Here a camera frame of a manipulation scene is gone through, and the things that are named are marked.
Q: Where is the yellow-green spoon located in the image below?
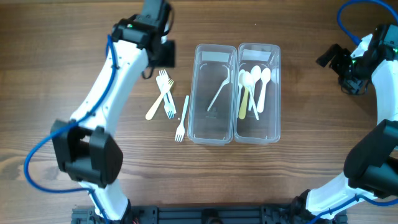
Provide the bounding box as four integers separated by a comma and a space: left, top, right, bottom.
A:
238, 86, 249, 119

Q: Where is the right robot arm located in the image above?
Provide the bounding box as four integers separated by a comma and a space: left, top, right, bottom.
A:
289, 24, 397, 223

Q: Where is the yellow fork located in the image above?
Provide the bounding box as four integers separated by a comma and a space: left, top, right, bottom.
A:
145, 78, 174, 120

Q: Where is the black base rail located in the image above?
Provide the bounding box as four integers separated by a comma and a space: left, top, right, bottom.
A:
71, 203, 348, 224

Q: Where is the white spoon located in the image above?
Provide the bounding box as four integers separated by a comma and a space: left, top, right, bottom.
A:
243, 72, 259, 120
251, 65, 261, 95
257, 68, 271, 113

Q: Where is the white spoon top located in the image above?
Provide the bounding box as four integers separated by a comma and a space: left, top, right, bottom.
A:
251, 65, 261, 95

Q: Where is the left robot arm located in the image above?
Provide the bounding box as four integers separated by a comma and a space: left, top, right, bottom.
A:
50, 1, 175, 223

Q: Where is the white spoon lone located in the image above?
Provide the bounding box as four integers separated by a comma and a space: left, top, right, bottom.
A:
238, 69, 245, 110

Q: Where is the white fork pile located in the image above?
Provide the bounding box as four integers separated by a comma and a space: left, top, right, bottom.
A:
159, 69, 177, 114

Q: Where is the clear plastic container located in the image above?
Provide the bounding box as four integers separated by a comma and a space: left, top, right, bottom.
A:
234, 43, 281, 144
188, 44, 237, 146

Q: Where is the left blue cable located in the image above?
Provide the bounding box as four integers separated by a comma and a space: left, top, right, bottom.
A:
23, 34, 121, 224

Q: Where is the light blue fork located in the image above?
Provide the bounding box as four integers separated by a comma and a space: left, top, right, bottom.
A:
156, 76, 174, 119

